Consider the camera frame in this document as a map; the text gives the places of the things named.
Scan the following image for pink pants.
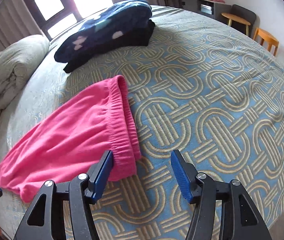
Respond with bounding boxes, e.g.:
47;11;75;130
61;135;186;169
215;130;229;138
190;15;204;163
0;75;141;203

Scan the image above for patterned blue bedspread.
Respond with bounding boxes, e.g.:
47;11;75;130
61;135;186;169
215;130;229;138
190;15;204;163
0;6;284;239

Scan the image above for rolled patterned duvet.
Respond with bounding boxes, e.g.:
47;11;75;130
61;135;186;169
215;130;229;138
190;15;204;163
0;35;49;110

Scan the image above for beige curtain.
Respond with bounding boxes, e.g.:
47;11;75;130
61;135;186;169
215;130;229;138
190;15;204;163
0;0;43;51

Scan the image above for orange wooden stool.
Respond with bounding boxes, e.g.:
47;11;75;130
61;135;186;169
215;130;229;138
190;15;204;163
253;28;279;56

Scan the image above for black folded garment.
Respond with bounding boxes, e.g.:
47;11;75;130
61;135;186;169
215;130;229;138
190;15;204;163
63;20;156;74

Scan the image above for navy star fleece garment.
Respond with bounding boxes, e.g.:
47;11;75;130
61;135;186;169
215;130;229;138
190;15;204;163
54;0;152;63

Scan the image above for grey desk unit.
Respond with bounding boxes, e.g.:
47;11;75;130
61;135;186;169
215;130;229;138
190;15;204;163
164;0;231;23

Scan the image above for window frame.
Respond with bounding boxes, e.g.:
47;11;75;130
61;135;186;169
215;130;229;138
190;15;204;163
24;0;113;40

